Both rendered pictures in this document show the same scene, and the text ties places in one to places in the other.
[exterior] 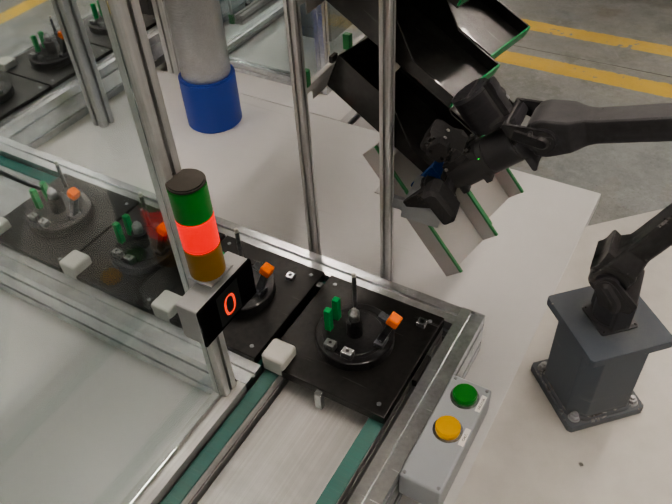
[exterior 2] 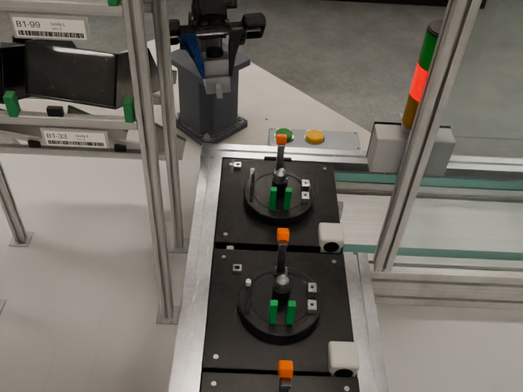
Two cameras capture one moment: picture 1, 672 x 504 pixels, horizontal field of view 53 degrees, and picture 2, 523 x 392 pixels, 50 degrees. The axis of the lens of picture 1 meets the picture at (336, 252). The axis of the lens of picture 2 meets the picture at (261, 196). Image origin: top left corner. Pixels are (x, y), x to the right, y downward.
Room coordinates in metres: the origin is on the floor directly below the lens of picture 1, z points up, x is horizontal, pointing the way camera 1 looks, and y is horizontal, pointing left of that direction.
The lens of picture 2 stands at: (1.26, 0.62, 1.76)
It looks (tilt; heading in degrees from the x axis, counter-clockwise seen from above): 44 degrees down; 235
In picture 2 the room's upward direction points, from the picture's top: 4 degrees clockwise
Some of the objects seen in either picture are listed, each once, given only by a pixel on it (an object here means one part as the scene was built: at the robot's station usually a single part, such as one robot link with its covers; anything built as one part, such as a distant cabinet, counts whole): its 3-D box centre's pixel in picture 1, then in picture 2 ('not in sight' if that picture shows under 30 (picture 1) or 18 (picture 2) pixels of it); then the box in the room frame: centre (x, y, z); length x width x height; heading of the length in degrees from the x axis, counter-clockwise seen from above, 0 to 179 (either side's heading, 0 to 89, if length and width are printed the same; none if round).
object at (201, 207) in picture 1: (190, 199); (440, 48); (0.67, 0.18, 1.38); 0.05 x 0.05 x 0.05
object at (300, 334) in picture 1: (355, 342); (278, 202); (0.77, -0.02, 0.96); 0.24 x 0.24 x 0.02; 57
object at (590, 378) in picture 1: (596, 355); (208, 92); (0.71, -0.44, 0.96); 0.15 x 0.15 x 0.20; 12
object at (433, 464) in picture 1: (446, 439); (313, 148); (0.58, -0.16, 0.93); 0.21 x 0.07 x 0.06; 147
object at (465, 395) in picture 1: (464, 396); (283, 136); (0.64, -0.20, 0.96); 0.04 x 0.04 x 0.02
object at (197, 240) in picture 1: (197, 228); (430, 80); (0.67, 0.18, 1.33); 0.05 x 0.05 x 0.05
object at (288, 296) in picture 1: (236, 275); (281, 290); (0.91, 0.19, 1.01); 0.24 x 0.24 x 0.13; 57
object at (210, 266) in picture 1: (204, 256); (422, 109); (0.67, 0.18, 1.28); 0.05 x 0.05 x 0.05
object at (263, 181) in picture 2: (355, 335); (279, 195); (0.77, -0.02, 0.98); 0.14 x 0.14 x 0.02
